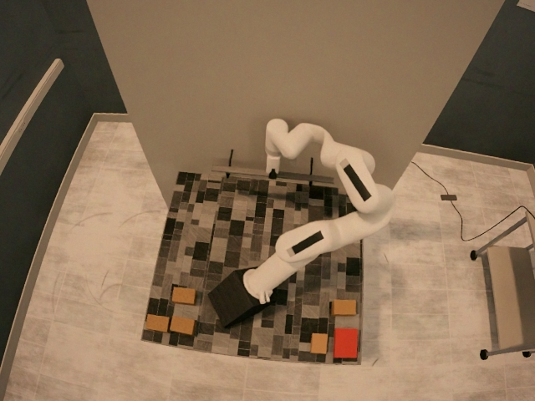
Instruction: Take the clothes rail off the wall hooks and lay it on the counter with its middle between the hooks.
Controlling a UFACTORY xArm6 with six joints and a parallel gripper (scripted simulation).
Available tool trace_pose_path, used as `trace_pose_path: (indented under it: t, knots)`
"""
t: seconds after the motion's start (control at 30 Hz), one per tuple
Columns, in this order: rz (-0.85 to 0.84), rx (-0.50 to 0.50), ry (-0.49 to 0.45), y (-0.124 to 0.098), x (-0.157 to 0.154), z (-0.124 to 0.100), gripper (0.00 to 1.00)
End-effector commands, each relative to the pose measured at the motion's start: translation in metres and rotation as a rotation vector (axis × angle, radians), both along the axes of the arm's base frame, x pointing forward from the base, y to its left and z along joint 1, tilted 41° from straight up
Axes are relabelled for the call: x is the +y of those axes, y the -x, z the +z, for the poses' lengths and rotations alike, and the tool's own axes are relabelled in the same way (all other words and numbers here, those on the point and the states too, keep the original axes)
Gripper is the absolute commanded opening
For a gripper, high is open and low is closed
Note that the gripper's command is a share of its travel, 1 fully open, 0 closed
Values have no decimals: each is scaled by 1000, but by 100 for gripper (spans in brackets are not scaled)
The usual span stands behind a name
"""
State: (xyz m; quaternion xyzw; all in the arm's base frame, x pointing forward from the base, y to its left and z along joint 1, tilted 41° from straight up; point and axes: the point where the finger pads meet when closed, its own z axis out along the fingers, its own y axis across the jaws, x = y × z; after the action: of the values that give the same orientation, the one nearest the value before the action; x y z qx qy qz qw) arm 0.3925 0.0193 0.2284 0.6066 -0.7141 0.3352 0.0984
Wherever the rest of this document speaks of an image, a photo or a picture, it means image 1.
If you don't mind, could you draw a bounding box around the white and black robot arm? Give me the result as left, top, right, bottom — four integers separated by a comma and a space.
243, 119, 395, 304

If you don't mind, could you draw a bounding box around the beige wall panel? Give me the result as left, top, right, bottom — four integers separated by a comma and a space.
86, 0, 505, 208

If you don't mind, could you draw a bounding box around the red rectangular block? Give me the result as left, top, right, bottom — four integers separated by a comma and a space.
334, 328, 358, 358

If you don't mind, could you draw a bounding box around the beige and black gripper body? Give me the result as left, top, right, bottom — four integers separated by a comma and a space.
266, 152, 282, 174

